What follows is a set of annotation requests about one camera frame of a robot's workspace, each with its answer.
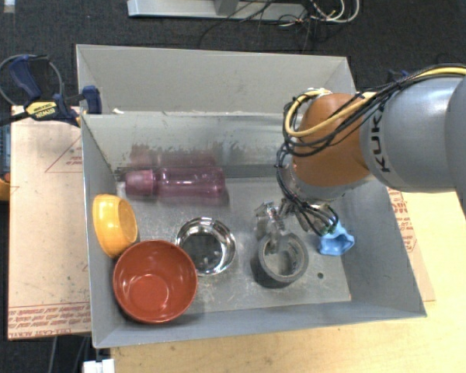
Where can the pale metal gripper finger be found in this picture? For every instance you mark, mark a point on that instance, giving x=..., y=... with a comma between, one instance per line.
x=261, y=218
x=278, y=227

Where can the grey tape roll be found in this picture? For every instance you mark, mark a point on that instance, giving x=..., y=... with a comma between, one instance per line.
x=264, y=270

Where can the light blue crumpled piece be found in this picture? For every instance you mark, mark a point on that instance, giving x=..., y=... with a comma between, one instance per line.
x=336, y=243

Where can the clear glass bowl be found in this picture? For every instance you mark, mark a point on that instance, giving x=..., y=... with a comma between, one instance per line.
x=206, y=247

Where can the purple clear plastic bottle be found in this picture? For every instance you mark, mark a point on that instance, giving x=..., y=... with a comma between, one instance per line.
x=186, y=183

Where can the red bowl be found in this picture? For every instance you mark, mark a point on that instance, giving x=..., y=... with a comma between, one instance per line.
x=155, y=284

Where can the grey metal bin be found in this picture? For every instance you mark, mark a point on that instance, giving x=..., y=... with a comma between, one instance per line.
x=233, y=88

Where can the yellow bowl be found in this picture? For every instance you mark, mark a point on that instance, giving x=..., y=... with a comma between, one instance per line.
x=112, y=225

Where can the brown cardboard board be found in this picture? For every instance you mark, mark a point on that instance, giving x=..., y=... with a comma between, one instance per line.
x=46, y=224

